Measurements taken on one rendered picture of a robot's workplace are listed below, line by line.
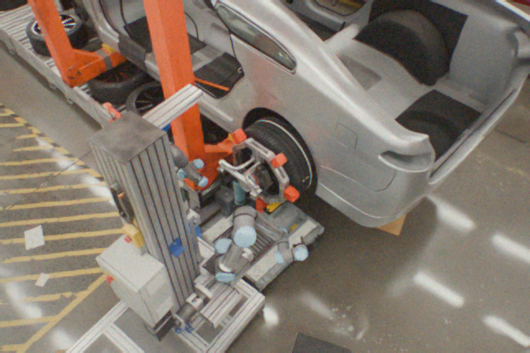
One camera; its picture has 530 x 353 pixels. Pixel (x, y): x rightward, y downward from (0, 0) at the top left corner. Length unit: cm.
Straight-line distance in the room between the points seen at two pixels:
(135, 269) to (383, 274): 219
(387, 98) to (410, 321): 183
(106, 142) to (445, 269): 305
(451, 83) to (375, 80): 73
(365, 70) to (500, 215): 185
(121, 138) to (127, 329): 186
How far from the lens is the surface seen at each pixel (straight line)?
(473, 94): 440
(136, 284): 258
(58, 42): 483
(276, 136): 324
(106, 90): 504
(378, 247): 416
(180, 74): 301
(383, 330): 382
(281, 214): 397
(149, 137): 209
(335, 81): 282
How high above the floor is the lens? 344
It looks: 50 degrees down
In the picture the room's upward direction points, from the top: straight up
